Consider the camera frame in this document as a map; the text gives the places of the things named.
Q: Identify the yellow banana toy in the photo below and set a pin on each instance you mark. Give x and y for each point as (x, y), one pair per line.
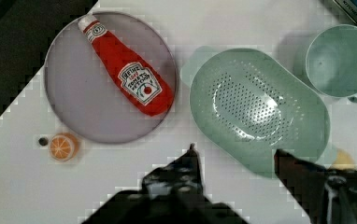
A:
(343, 161)

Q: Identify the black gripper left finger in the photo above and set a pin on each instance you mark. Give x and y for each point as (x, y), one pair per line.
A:
(183, 172)

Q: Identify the grey round plate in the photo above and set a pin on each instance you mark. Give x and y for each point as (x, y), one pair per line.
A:
(82, 94)

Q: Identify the orange slice toy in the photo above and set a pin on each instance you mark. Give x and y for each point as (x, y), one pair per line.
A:
(64, 146)

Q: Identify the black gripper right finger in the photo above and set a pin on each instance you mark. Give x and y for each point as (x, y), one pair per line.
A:
(328, 196)

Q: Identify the green plastic cup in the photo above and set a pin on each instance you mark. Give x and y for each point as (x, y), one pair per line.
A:
(327, 62)

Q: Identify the green plastic strainer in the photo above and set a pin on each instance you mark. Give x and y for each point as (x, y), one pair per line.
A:
(250, 105)

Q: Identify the red plush ketchup bottle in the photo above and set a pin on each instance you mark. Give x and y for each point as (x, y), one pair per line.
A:
(137, 80)

